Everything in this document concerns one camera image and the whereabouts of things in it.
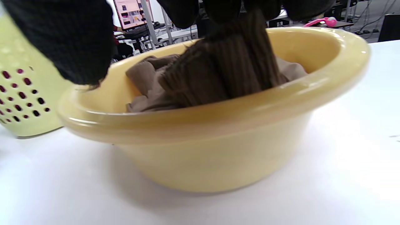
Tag magenta shorts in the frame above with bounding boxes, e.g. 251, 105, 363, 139
0, 69, 50, 124

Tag yellow perforated plastic basket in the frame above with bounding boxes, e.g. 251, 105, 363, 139
0, 14, 75, 138

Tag computer monitor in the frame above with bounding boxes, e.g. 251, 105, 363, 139
113, 0, 153, 31

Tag brown shorts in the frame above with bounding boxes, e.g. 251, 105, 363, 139
126, 9, 308, 113

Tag pink plastic tool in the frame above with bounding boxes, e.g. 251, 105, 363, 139
303, 17, 338, 28

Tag person's right hand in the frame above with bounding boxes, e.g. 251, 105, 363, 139
0, 0, 336, 85

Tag black wheeled cabinet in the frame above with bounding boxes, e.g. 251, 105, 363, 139
378, 13, 400, 43

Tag yellow plastic basin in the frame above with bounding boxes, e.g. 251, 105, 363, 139
57, 27, 371, 193

